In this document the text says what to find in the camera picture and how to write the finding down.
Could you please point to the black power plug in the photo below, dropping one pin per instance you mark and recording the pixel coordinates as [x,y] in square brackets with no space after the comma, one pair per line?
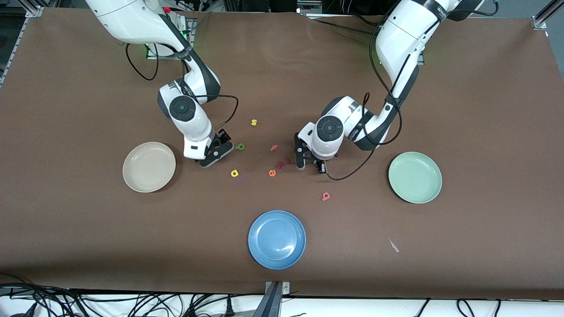
[229,308]

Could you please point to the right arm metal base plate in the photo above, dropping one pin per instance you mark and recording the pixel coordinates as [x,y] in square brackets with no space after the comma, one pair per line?
[194,26]

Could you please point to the grey metal bracket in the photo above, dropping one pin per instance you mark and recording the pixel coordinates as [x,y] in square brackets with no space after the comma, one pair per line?
[308,9]

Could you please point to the beige round plate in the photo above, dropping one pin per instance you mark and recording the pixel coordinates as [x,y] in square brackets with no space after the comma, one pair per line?
[149,167]

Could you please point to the aluminium frame post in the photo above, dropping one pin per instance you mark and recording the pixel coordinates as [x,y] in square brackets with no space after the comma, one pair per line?
[273,304]

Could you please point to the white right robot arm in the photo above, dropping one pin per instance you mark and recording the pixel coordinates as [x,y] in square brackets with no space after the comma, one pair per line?
[132,17]

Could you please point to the light green round plate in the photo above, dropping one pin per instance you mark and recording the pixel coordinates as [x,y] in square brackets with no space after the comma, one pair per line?
[415,177]

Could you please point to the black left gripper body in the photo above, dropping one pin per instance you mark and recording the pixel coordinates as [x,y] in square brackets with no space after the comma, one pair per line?
[320,165]

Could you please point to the pink foam letter b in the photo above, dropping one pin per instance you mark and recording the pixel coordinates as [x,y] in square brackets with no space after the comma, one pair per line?
[324,198]

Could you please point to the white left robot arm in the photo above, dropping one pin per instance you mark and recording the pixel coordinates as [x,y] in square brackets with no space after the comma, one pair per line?
[396,39]

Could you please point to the white paper scrap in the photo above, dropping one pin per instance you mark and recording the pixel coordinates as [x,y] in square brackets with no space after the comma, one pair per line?
[393,245]

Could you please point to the blue round plate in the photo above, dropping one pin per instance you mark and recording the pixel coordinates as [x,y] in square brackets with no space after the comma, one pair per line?
[276,239]

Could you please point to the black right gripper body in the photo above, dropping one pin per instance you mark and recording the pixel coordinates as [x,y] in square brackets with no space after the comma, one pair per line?
[221,138]

